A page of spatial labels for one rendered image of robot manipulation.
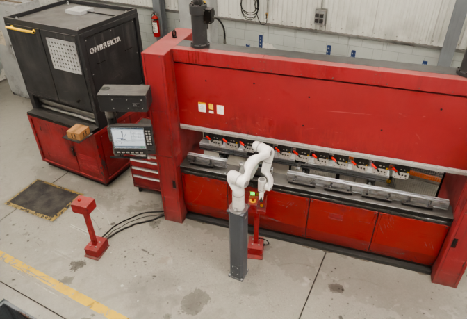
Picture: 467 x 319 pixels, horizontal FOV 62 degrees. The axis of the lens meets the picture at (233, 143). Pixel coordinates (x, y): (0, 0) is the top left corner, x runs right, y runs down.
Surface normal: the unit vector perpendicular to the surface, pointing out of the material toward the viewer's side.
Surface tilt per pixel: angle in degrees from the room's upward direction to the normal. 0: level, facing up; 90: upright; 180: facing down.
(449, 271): 90
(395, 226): 90
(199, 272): 0
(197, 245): 0
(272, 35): 90
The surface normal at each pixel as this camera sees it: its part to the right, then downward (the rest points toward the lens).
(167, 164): -0.31, 0.53
